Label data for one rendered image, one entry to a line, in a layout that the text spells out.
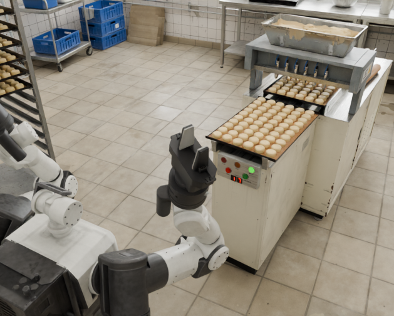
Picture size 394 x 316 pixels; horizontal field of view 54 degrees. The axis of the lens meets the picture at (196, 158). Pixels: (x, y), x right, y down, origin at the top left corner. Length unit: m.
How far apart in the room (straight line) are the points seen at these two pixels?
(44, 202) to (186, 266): 0.39
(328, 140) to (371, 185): 1.01
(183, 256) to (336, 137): 1.70
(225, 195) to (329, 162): 0.79
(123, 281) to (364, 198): 2.62
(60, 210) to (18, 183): 2.29
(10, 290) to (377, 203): 2.79
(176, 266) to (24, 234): 0.39
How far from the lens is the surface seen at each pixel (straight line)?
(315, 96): 2.56
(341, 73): 2.49
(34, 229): 1.10
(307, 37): 2.44
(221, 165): 2.06
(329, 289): 2.58
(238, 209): 2.21
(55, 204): 0.98
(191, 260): 1.06
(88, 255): 1.00
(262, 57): 2.64
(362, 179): 3.53
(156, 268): 0.97
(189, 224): 0.89
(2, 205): 1.18
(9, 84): 2.81
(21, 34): 2.60
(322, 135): 2.57
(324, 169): 2.69
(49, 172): 1.36
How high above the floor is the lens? 1.94
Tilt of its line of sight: 34 degrees down
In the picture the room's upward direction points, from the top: straight up
